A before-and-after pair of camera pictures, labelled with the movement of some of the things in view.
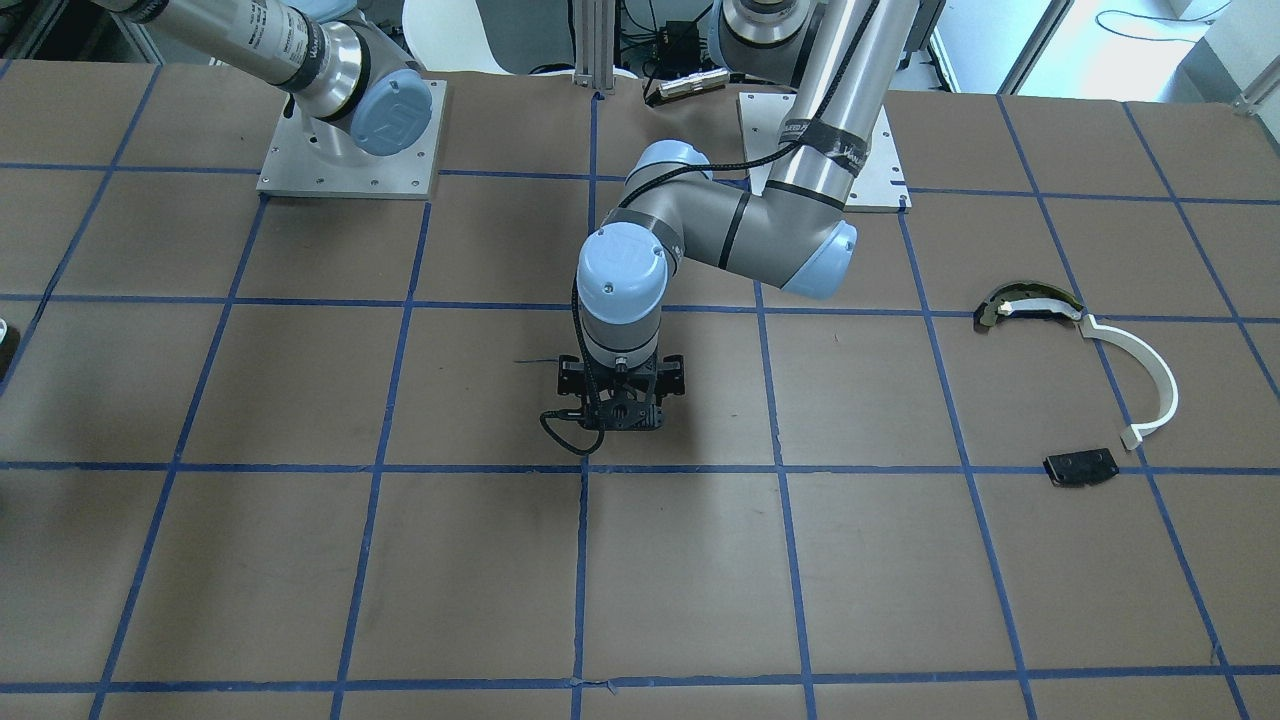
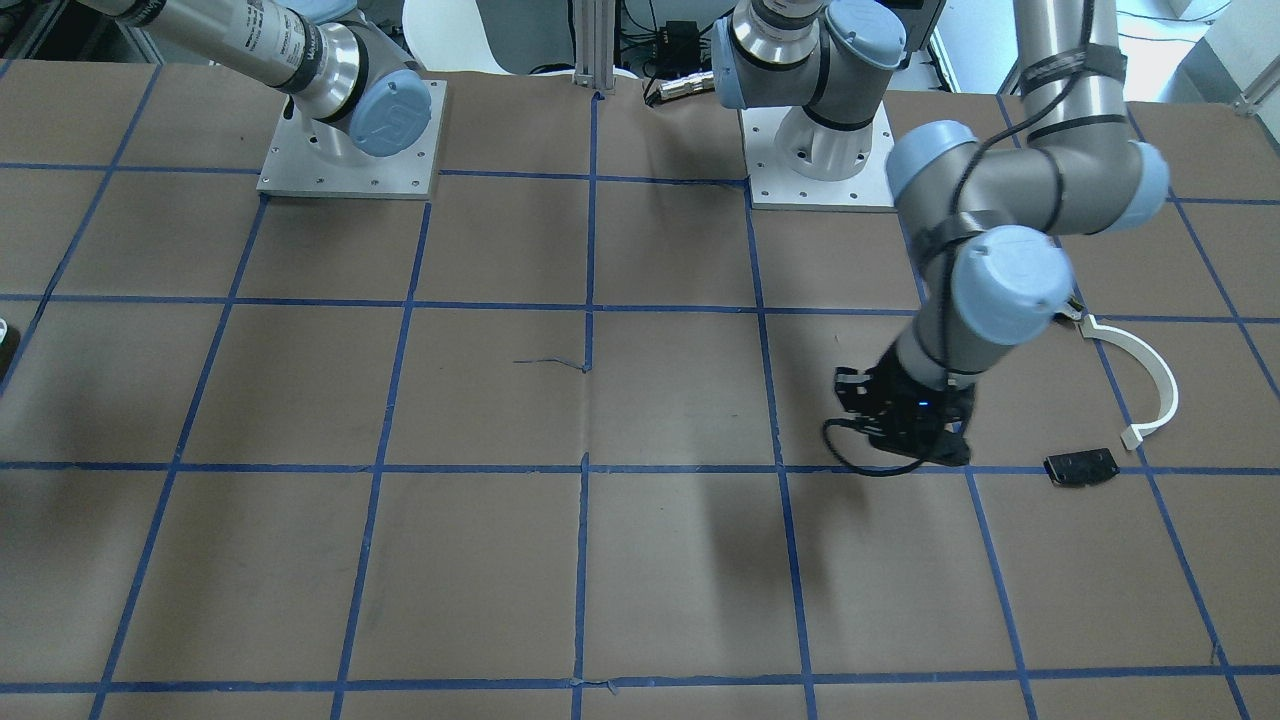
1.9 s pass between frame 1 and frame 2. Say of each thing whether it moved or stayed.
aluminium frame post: stayed
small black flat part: stayed
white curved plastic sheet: stayed
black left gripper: moved
